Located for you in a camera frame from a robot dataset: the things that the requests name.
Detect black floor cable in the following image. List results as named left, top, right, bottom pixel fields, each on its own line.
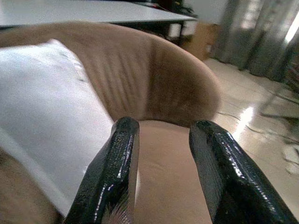
left=217, top=111, right=299, bottom=147

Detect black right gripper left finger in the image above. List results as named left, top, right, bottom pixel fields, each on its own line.
left=64, top=117, right=140, bottom=224

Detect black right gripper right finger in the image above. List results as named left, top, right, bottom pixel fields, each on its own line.
left=188, top=120, right=299, bottom=224

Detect grey curtain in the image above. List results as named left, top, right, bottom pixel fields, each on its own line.
left=210, top=0, right=299, bottom=82

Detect brown cardboard box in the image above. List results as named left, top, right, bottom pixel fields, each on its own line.
left=182, top=22, right=221, bottom=61

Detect brown velvet sofa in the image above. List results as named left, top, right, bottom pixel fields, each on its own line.
left=0, top=22, right=222, bottom=224

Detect white top table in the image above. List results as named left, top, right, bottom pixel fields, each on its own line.
left=0, top=0, right=198, bottom=45

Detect white pillow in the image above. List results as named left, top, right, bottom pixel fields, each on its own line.
left=0, top=38, right=116, bottom=217

